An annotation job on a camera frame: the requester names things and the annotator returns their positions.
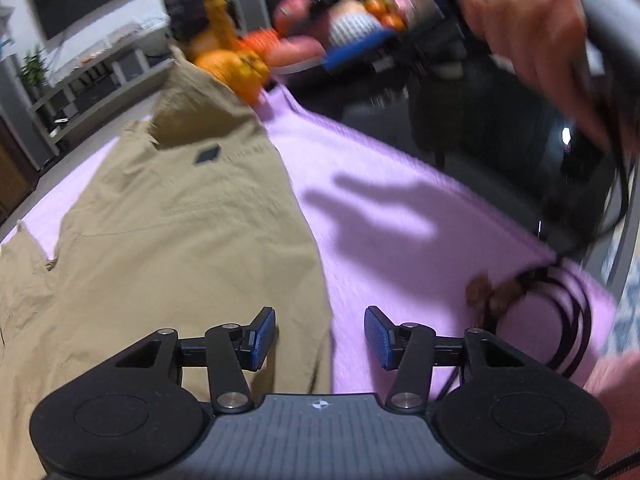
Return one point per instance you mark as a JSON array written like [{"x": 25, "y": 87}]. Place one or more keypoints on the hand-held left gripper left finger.
[{"x": 262, "y": 337}]

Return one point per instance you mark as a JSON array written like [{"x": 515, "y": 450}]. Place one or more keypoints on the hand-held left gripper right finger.
[{"x": 380, "y": 337}]

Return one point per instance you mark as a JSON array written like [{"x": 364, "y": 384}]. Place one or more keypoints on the khaki pants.
[{"x": 175, "y": 235}]

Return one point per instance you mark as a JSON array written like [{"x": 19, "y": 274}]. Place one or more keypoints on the person's right hand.
[{"x": 535, "y": 30}]

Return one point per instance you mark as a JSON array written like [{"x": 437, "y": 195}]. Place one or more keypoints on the purple towel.
[{"x": 400, "y": 285}]

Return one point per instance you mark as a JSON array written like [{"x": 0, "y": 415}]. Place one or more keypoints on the pink dragon fruit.
[{"x": 402, "y": 2}]

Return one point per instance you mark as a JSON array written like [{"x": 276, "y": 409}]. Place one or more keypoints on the small tangerine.
[
  {"x": 393, "y": 21},
  {"x": 376, "y": 5}
]

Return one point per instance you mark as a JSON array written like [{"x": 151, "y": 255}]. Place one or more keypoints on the person's pink garment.
[{"x": 617, "y": 410}]

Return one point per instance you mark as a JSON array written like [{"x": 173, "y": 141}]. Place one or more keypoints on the fruit in white foam net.
[{"x": 352, "y": 30}]

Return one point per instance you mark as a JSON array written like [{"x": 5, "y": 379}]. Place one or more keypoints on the large orange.
[{"x": 235, "y": 72}]

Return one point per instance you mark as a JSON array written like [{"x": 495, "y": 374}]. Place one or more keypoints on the pale round fruit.
[{"x": 345, "y": 7}]

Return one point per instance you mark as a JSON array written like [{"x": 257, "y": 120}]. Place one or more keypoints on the light red apple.
[{"x": 295, "y": 52}]

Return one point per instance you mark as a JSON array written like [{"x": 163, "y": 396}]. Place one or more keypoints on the red spiky fruit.
[{"x": 260, "y": 40}]

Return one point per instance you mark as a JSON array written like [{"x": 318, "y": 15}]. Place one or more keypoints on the wooden cabinet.
[{"x": 12, "y": 170}]

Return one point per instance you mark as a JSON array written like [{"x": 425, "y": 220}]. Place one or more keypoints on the grey television stand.
[{"x": 90, "y": 75}]

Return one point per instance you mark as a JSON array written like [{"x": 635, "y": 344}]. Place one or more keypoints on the dark red apple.
[{"x": 292, "y": 12}]

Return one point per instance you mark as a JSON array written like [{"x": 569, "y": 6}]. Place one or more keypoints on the green potted plant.
[{"x": 32, "y": 67}]

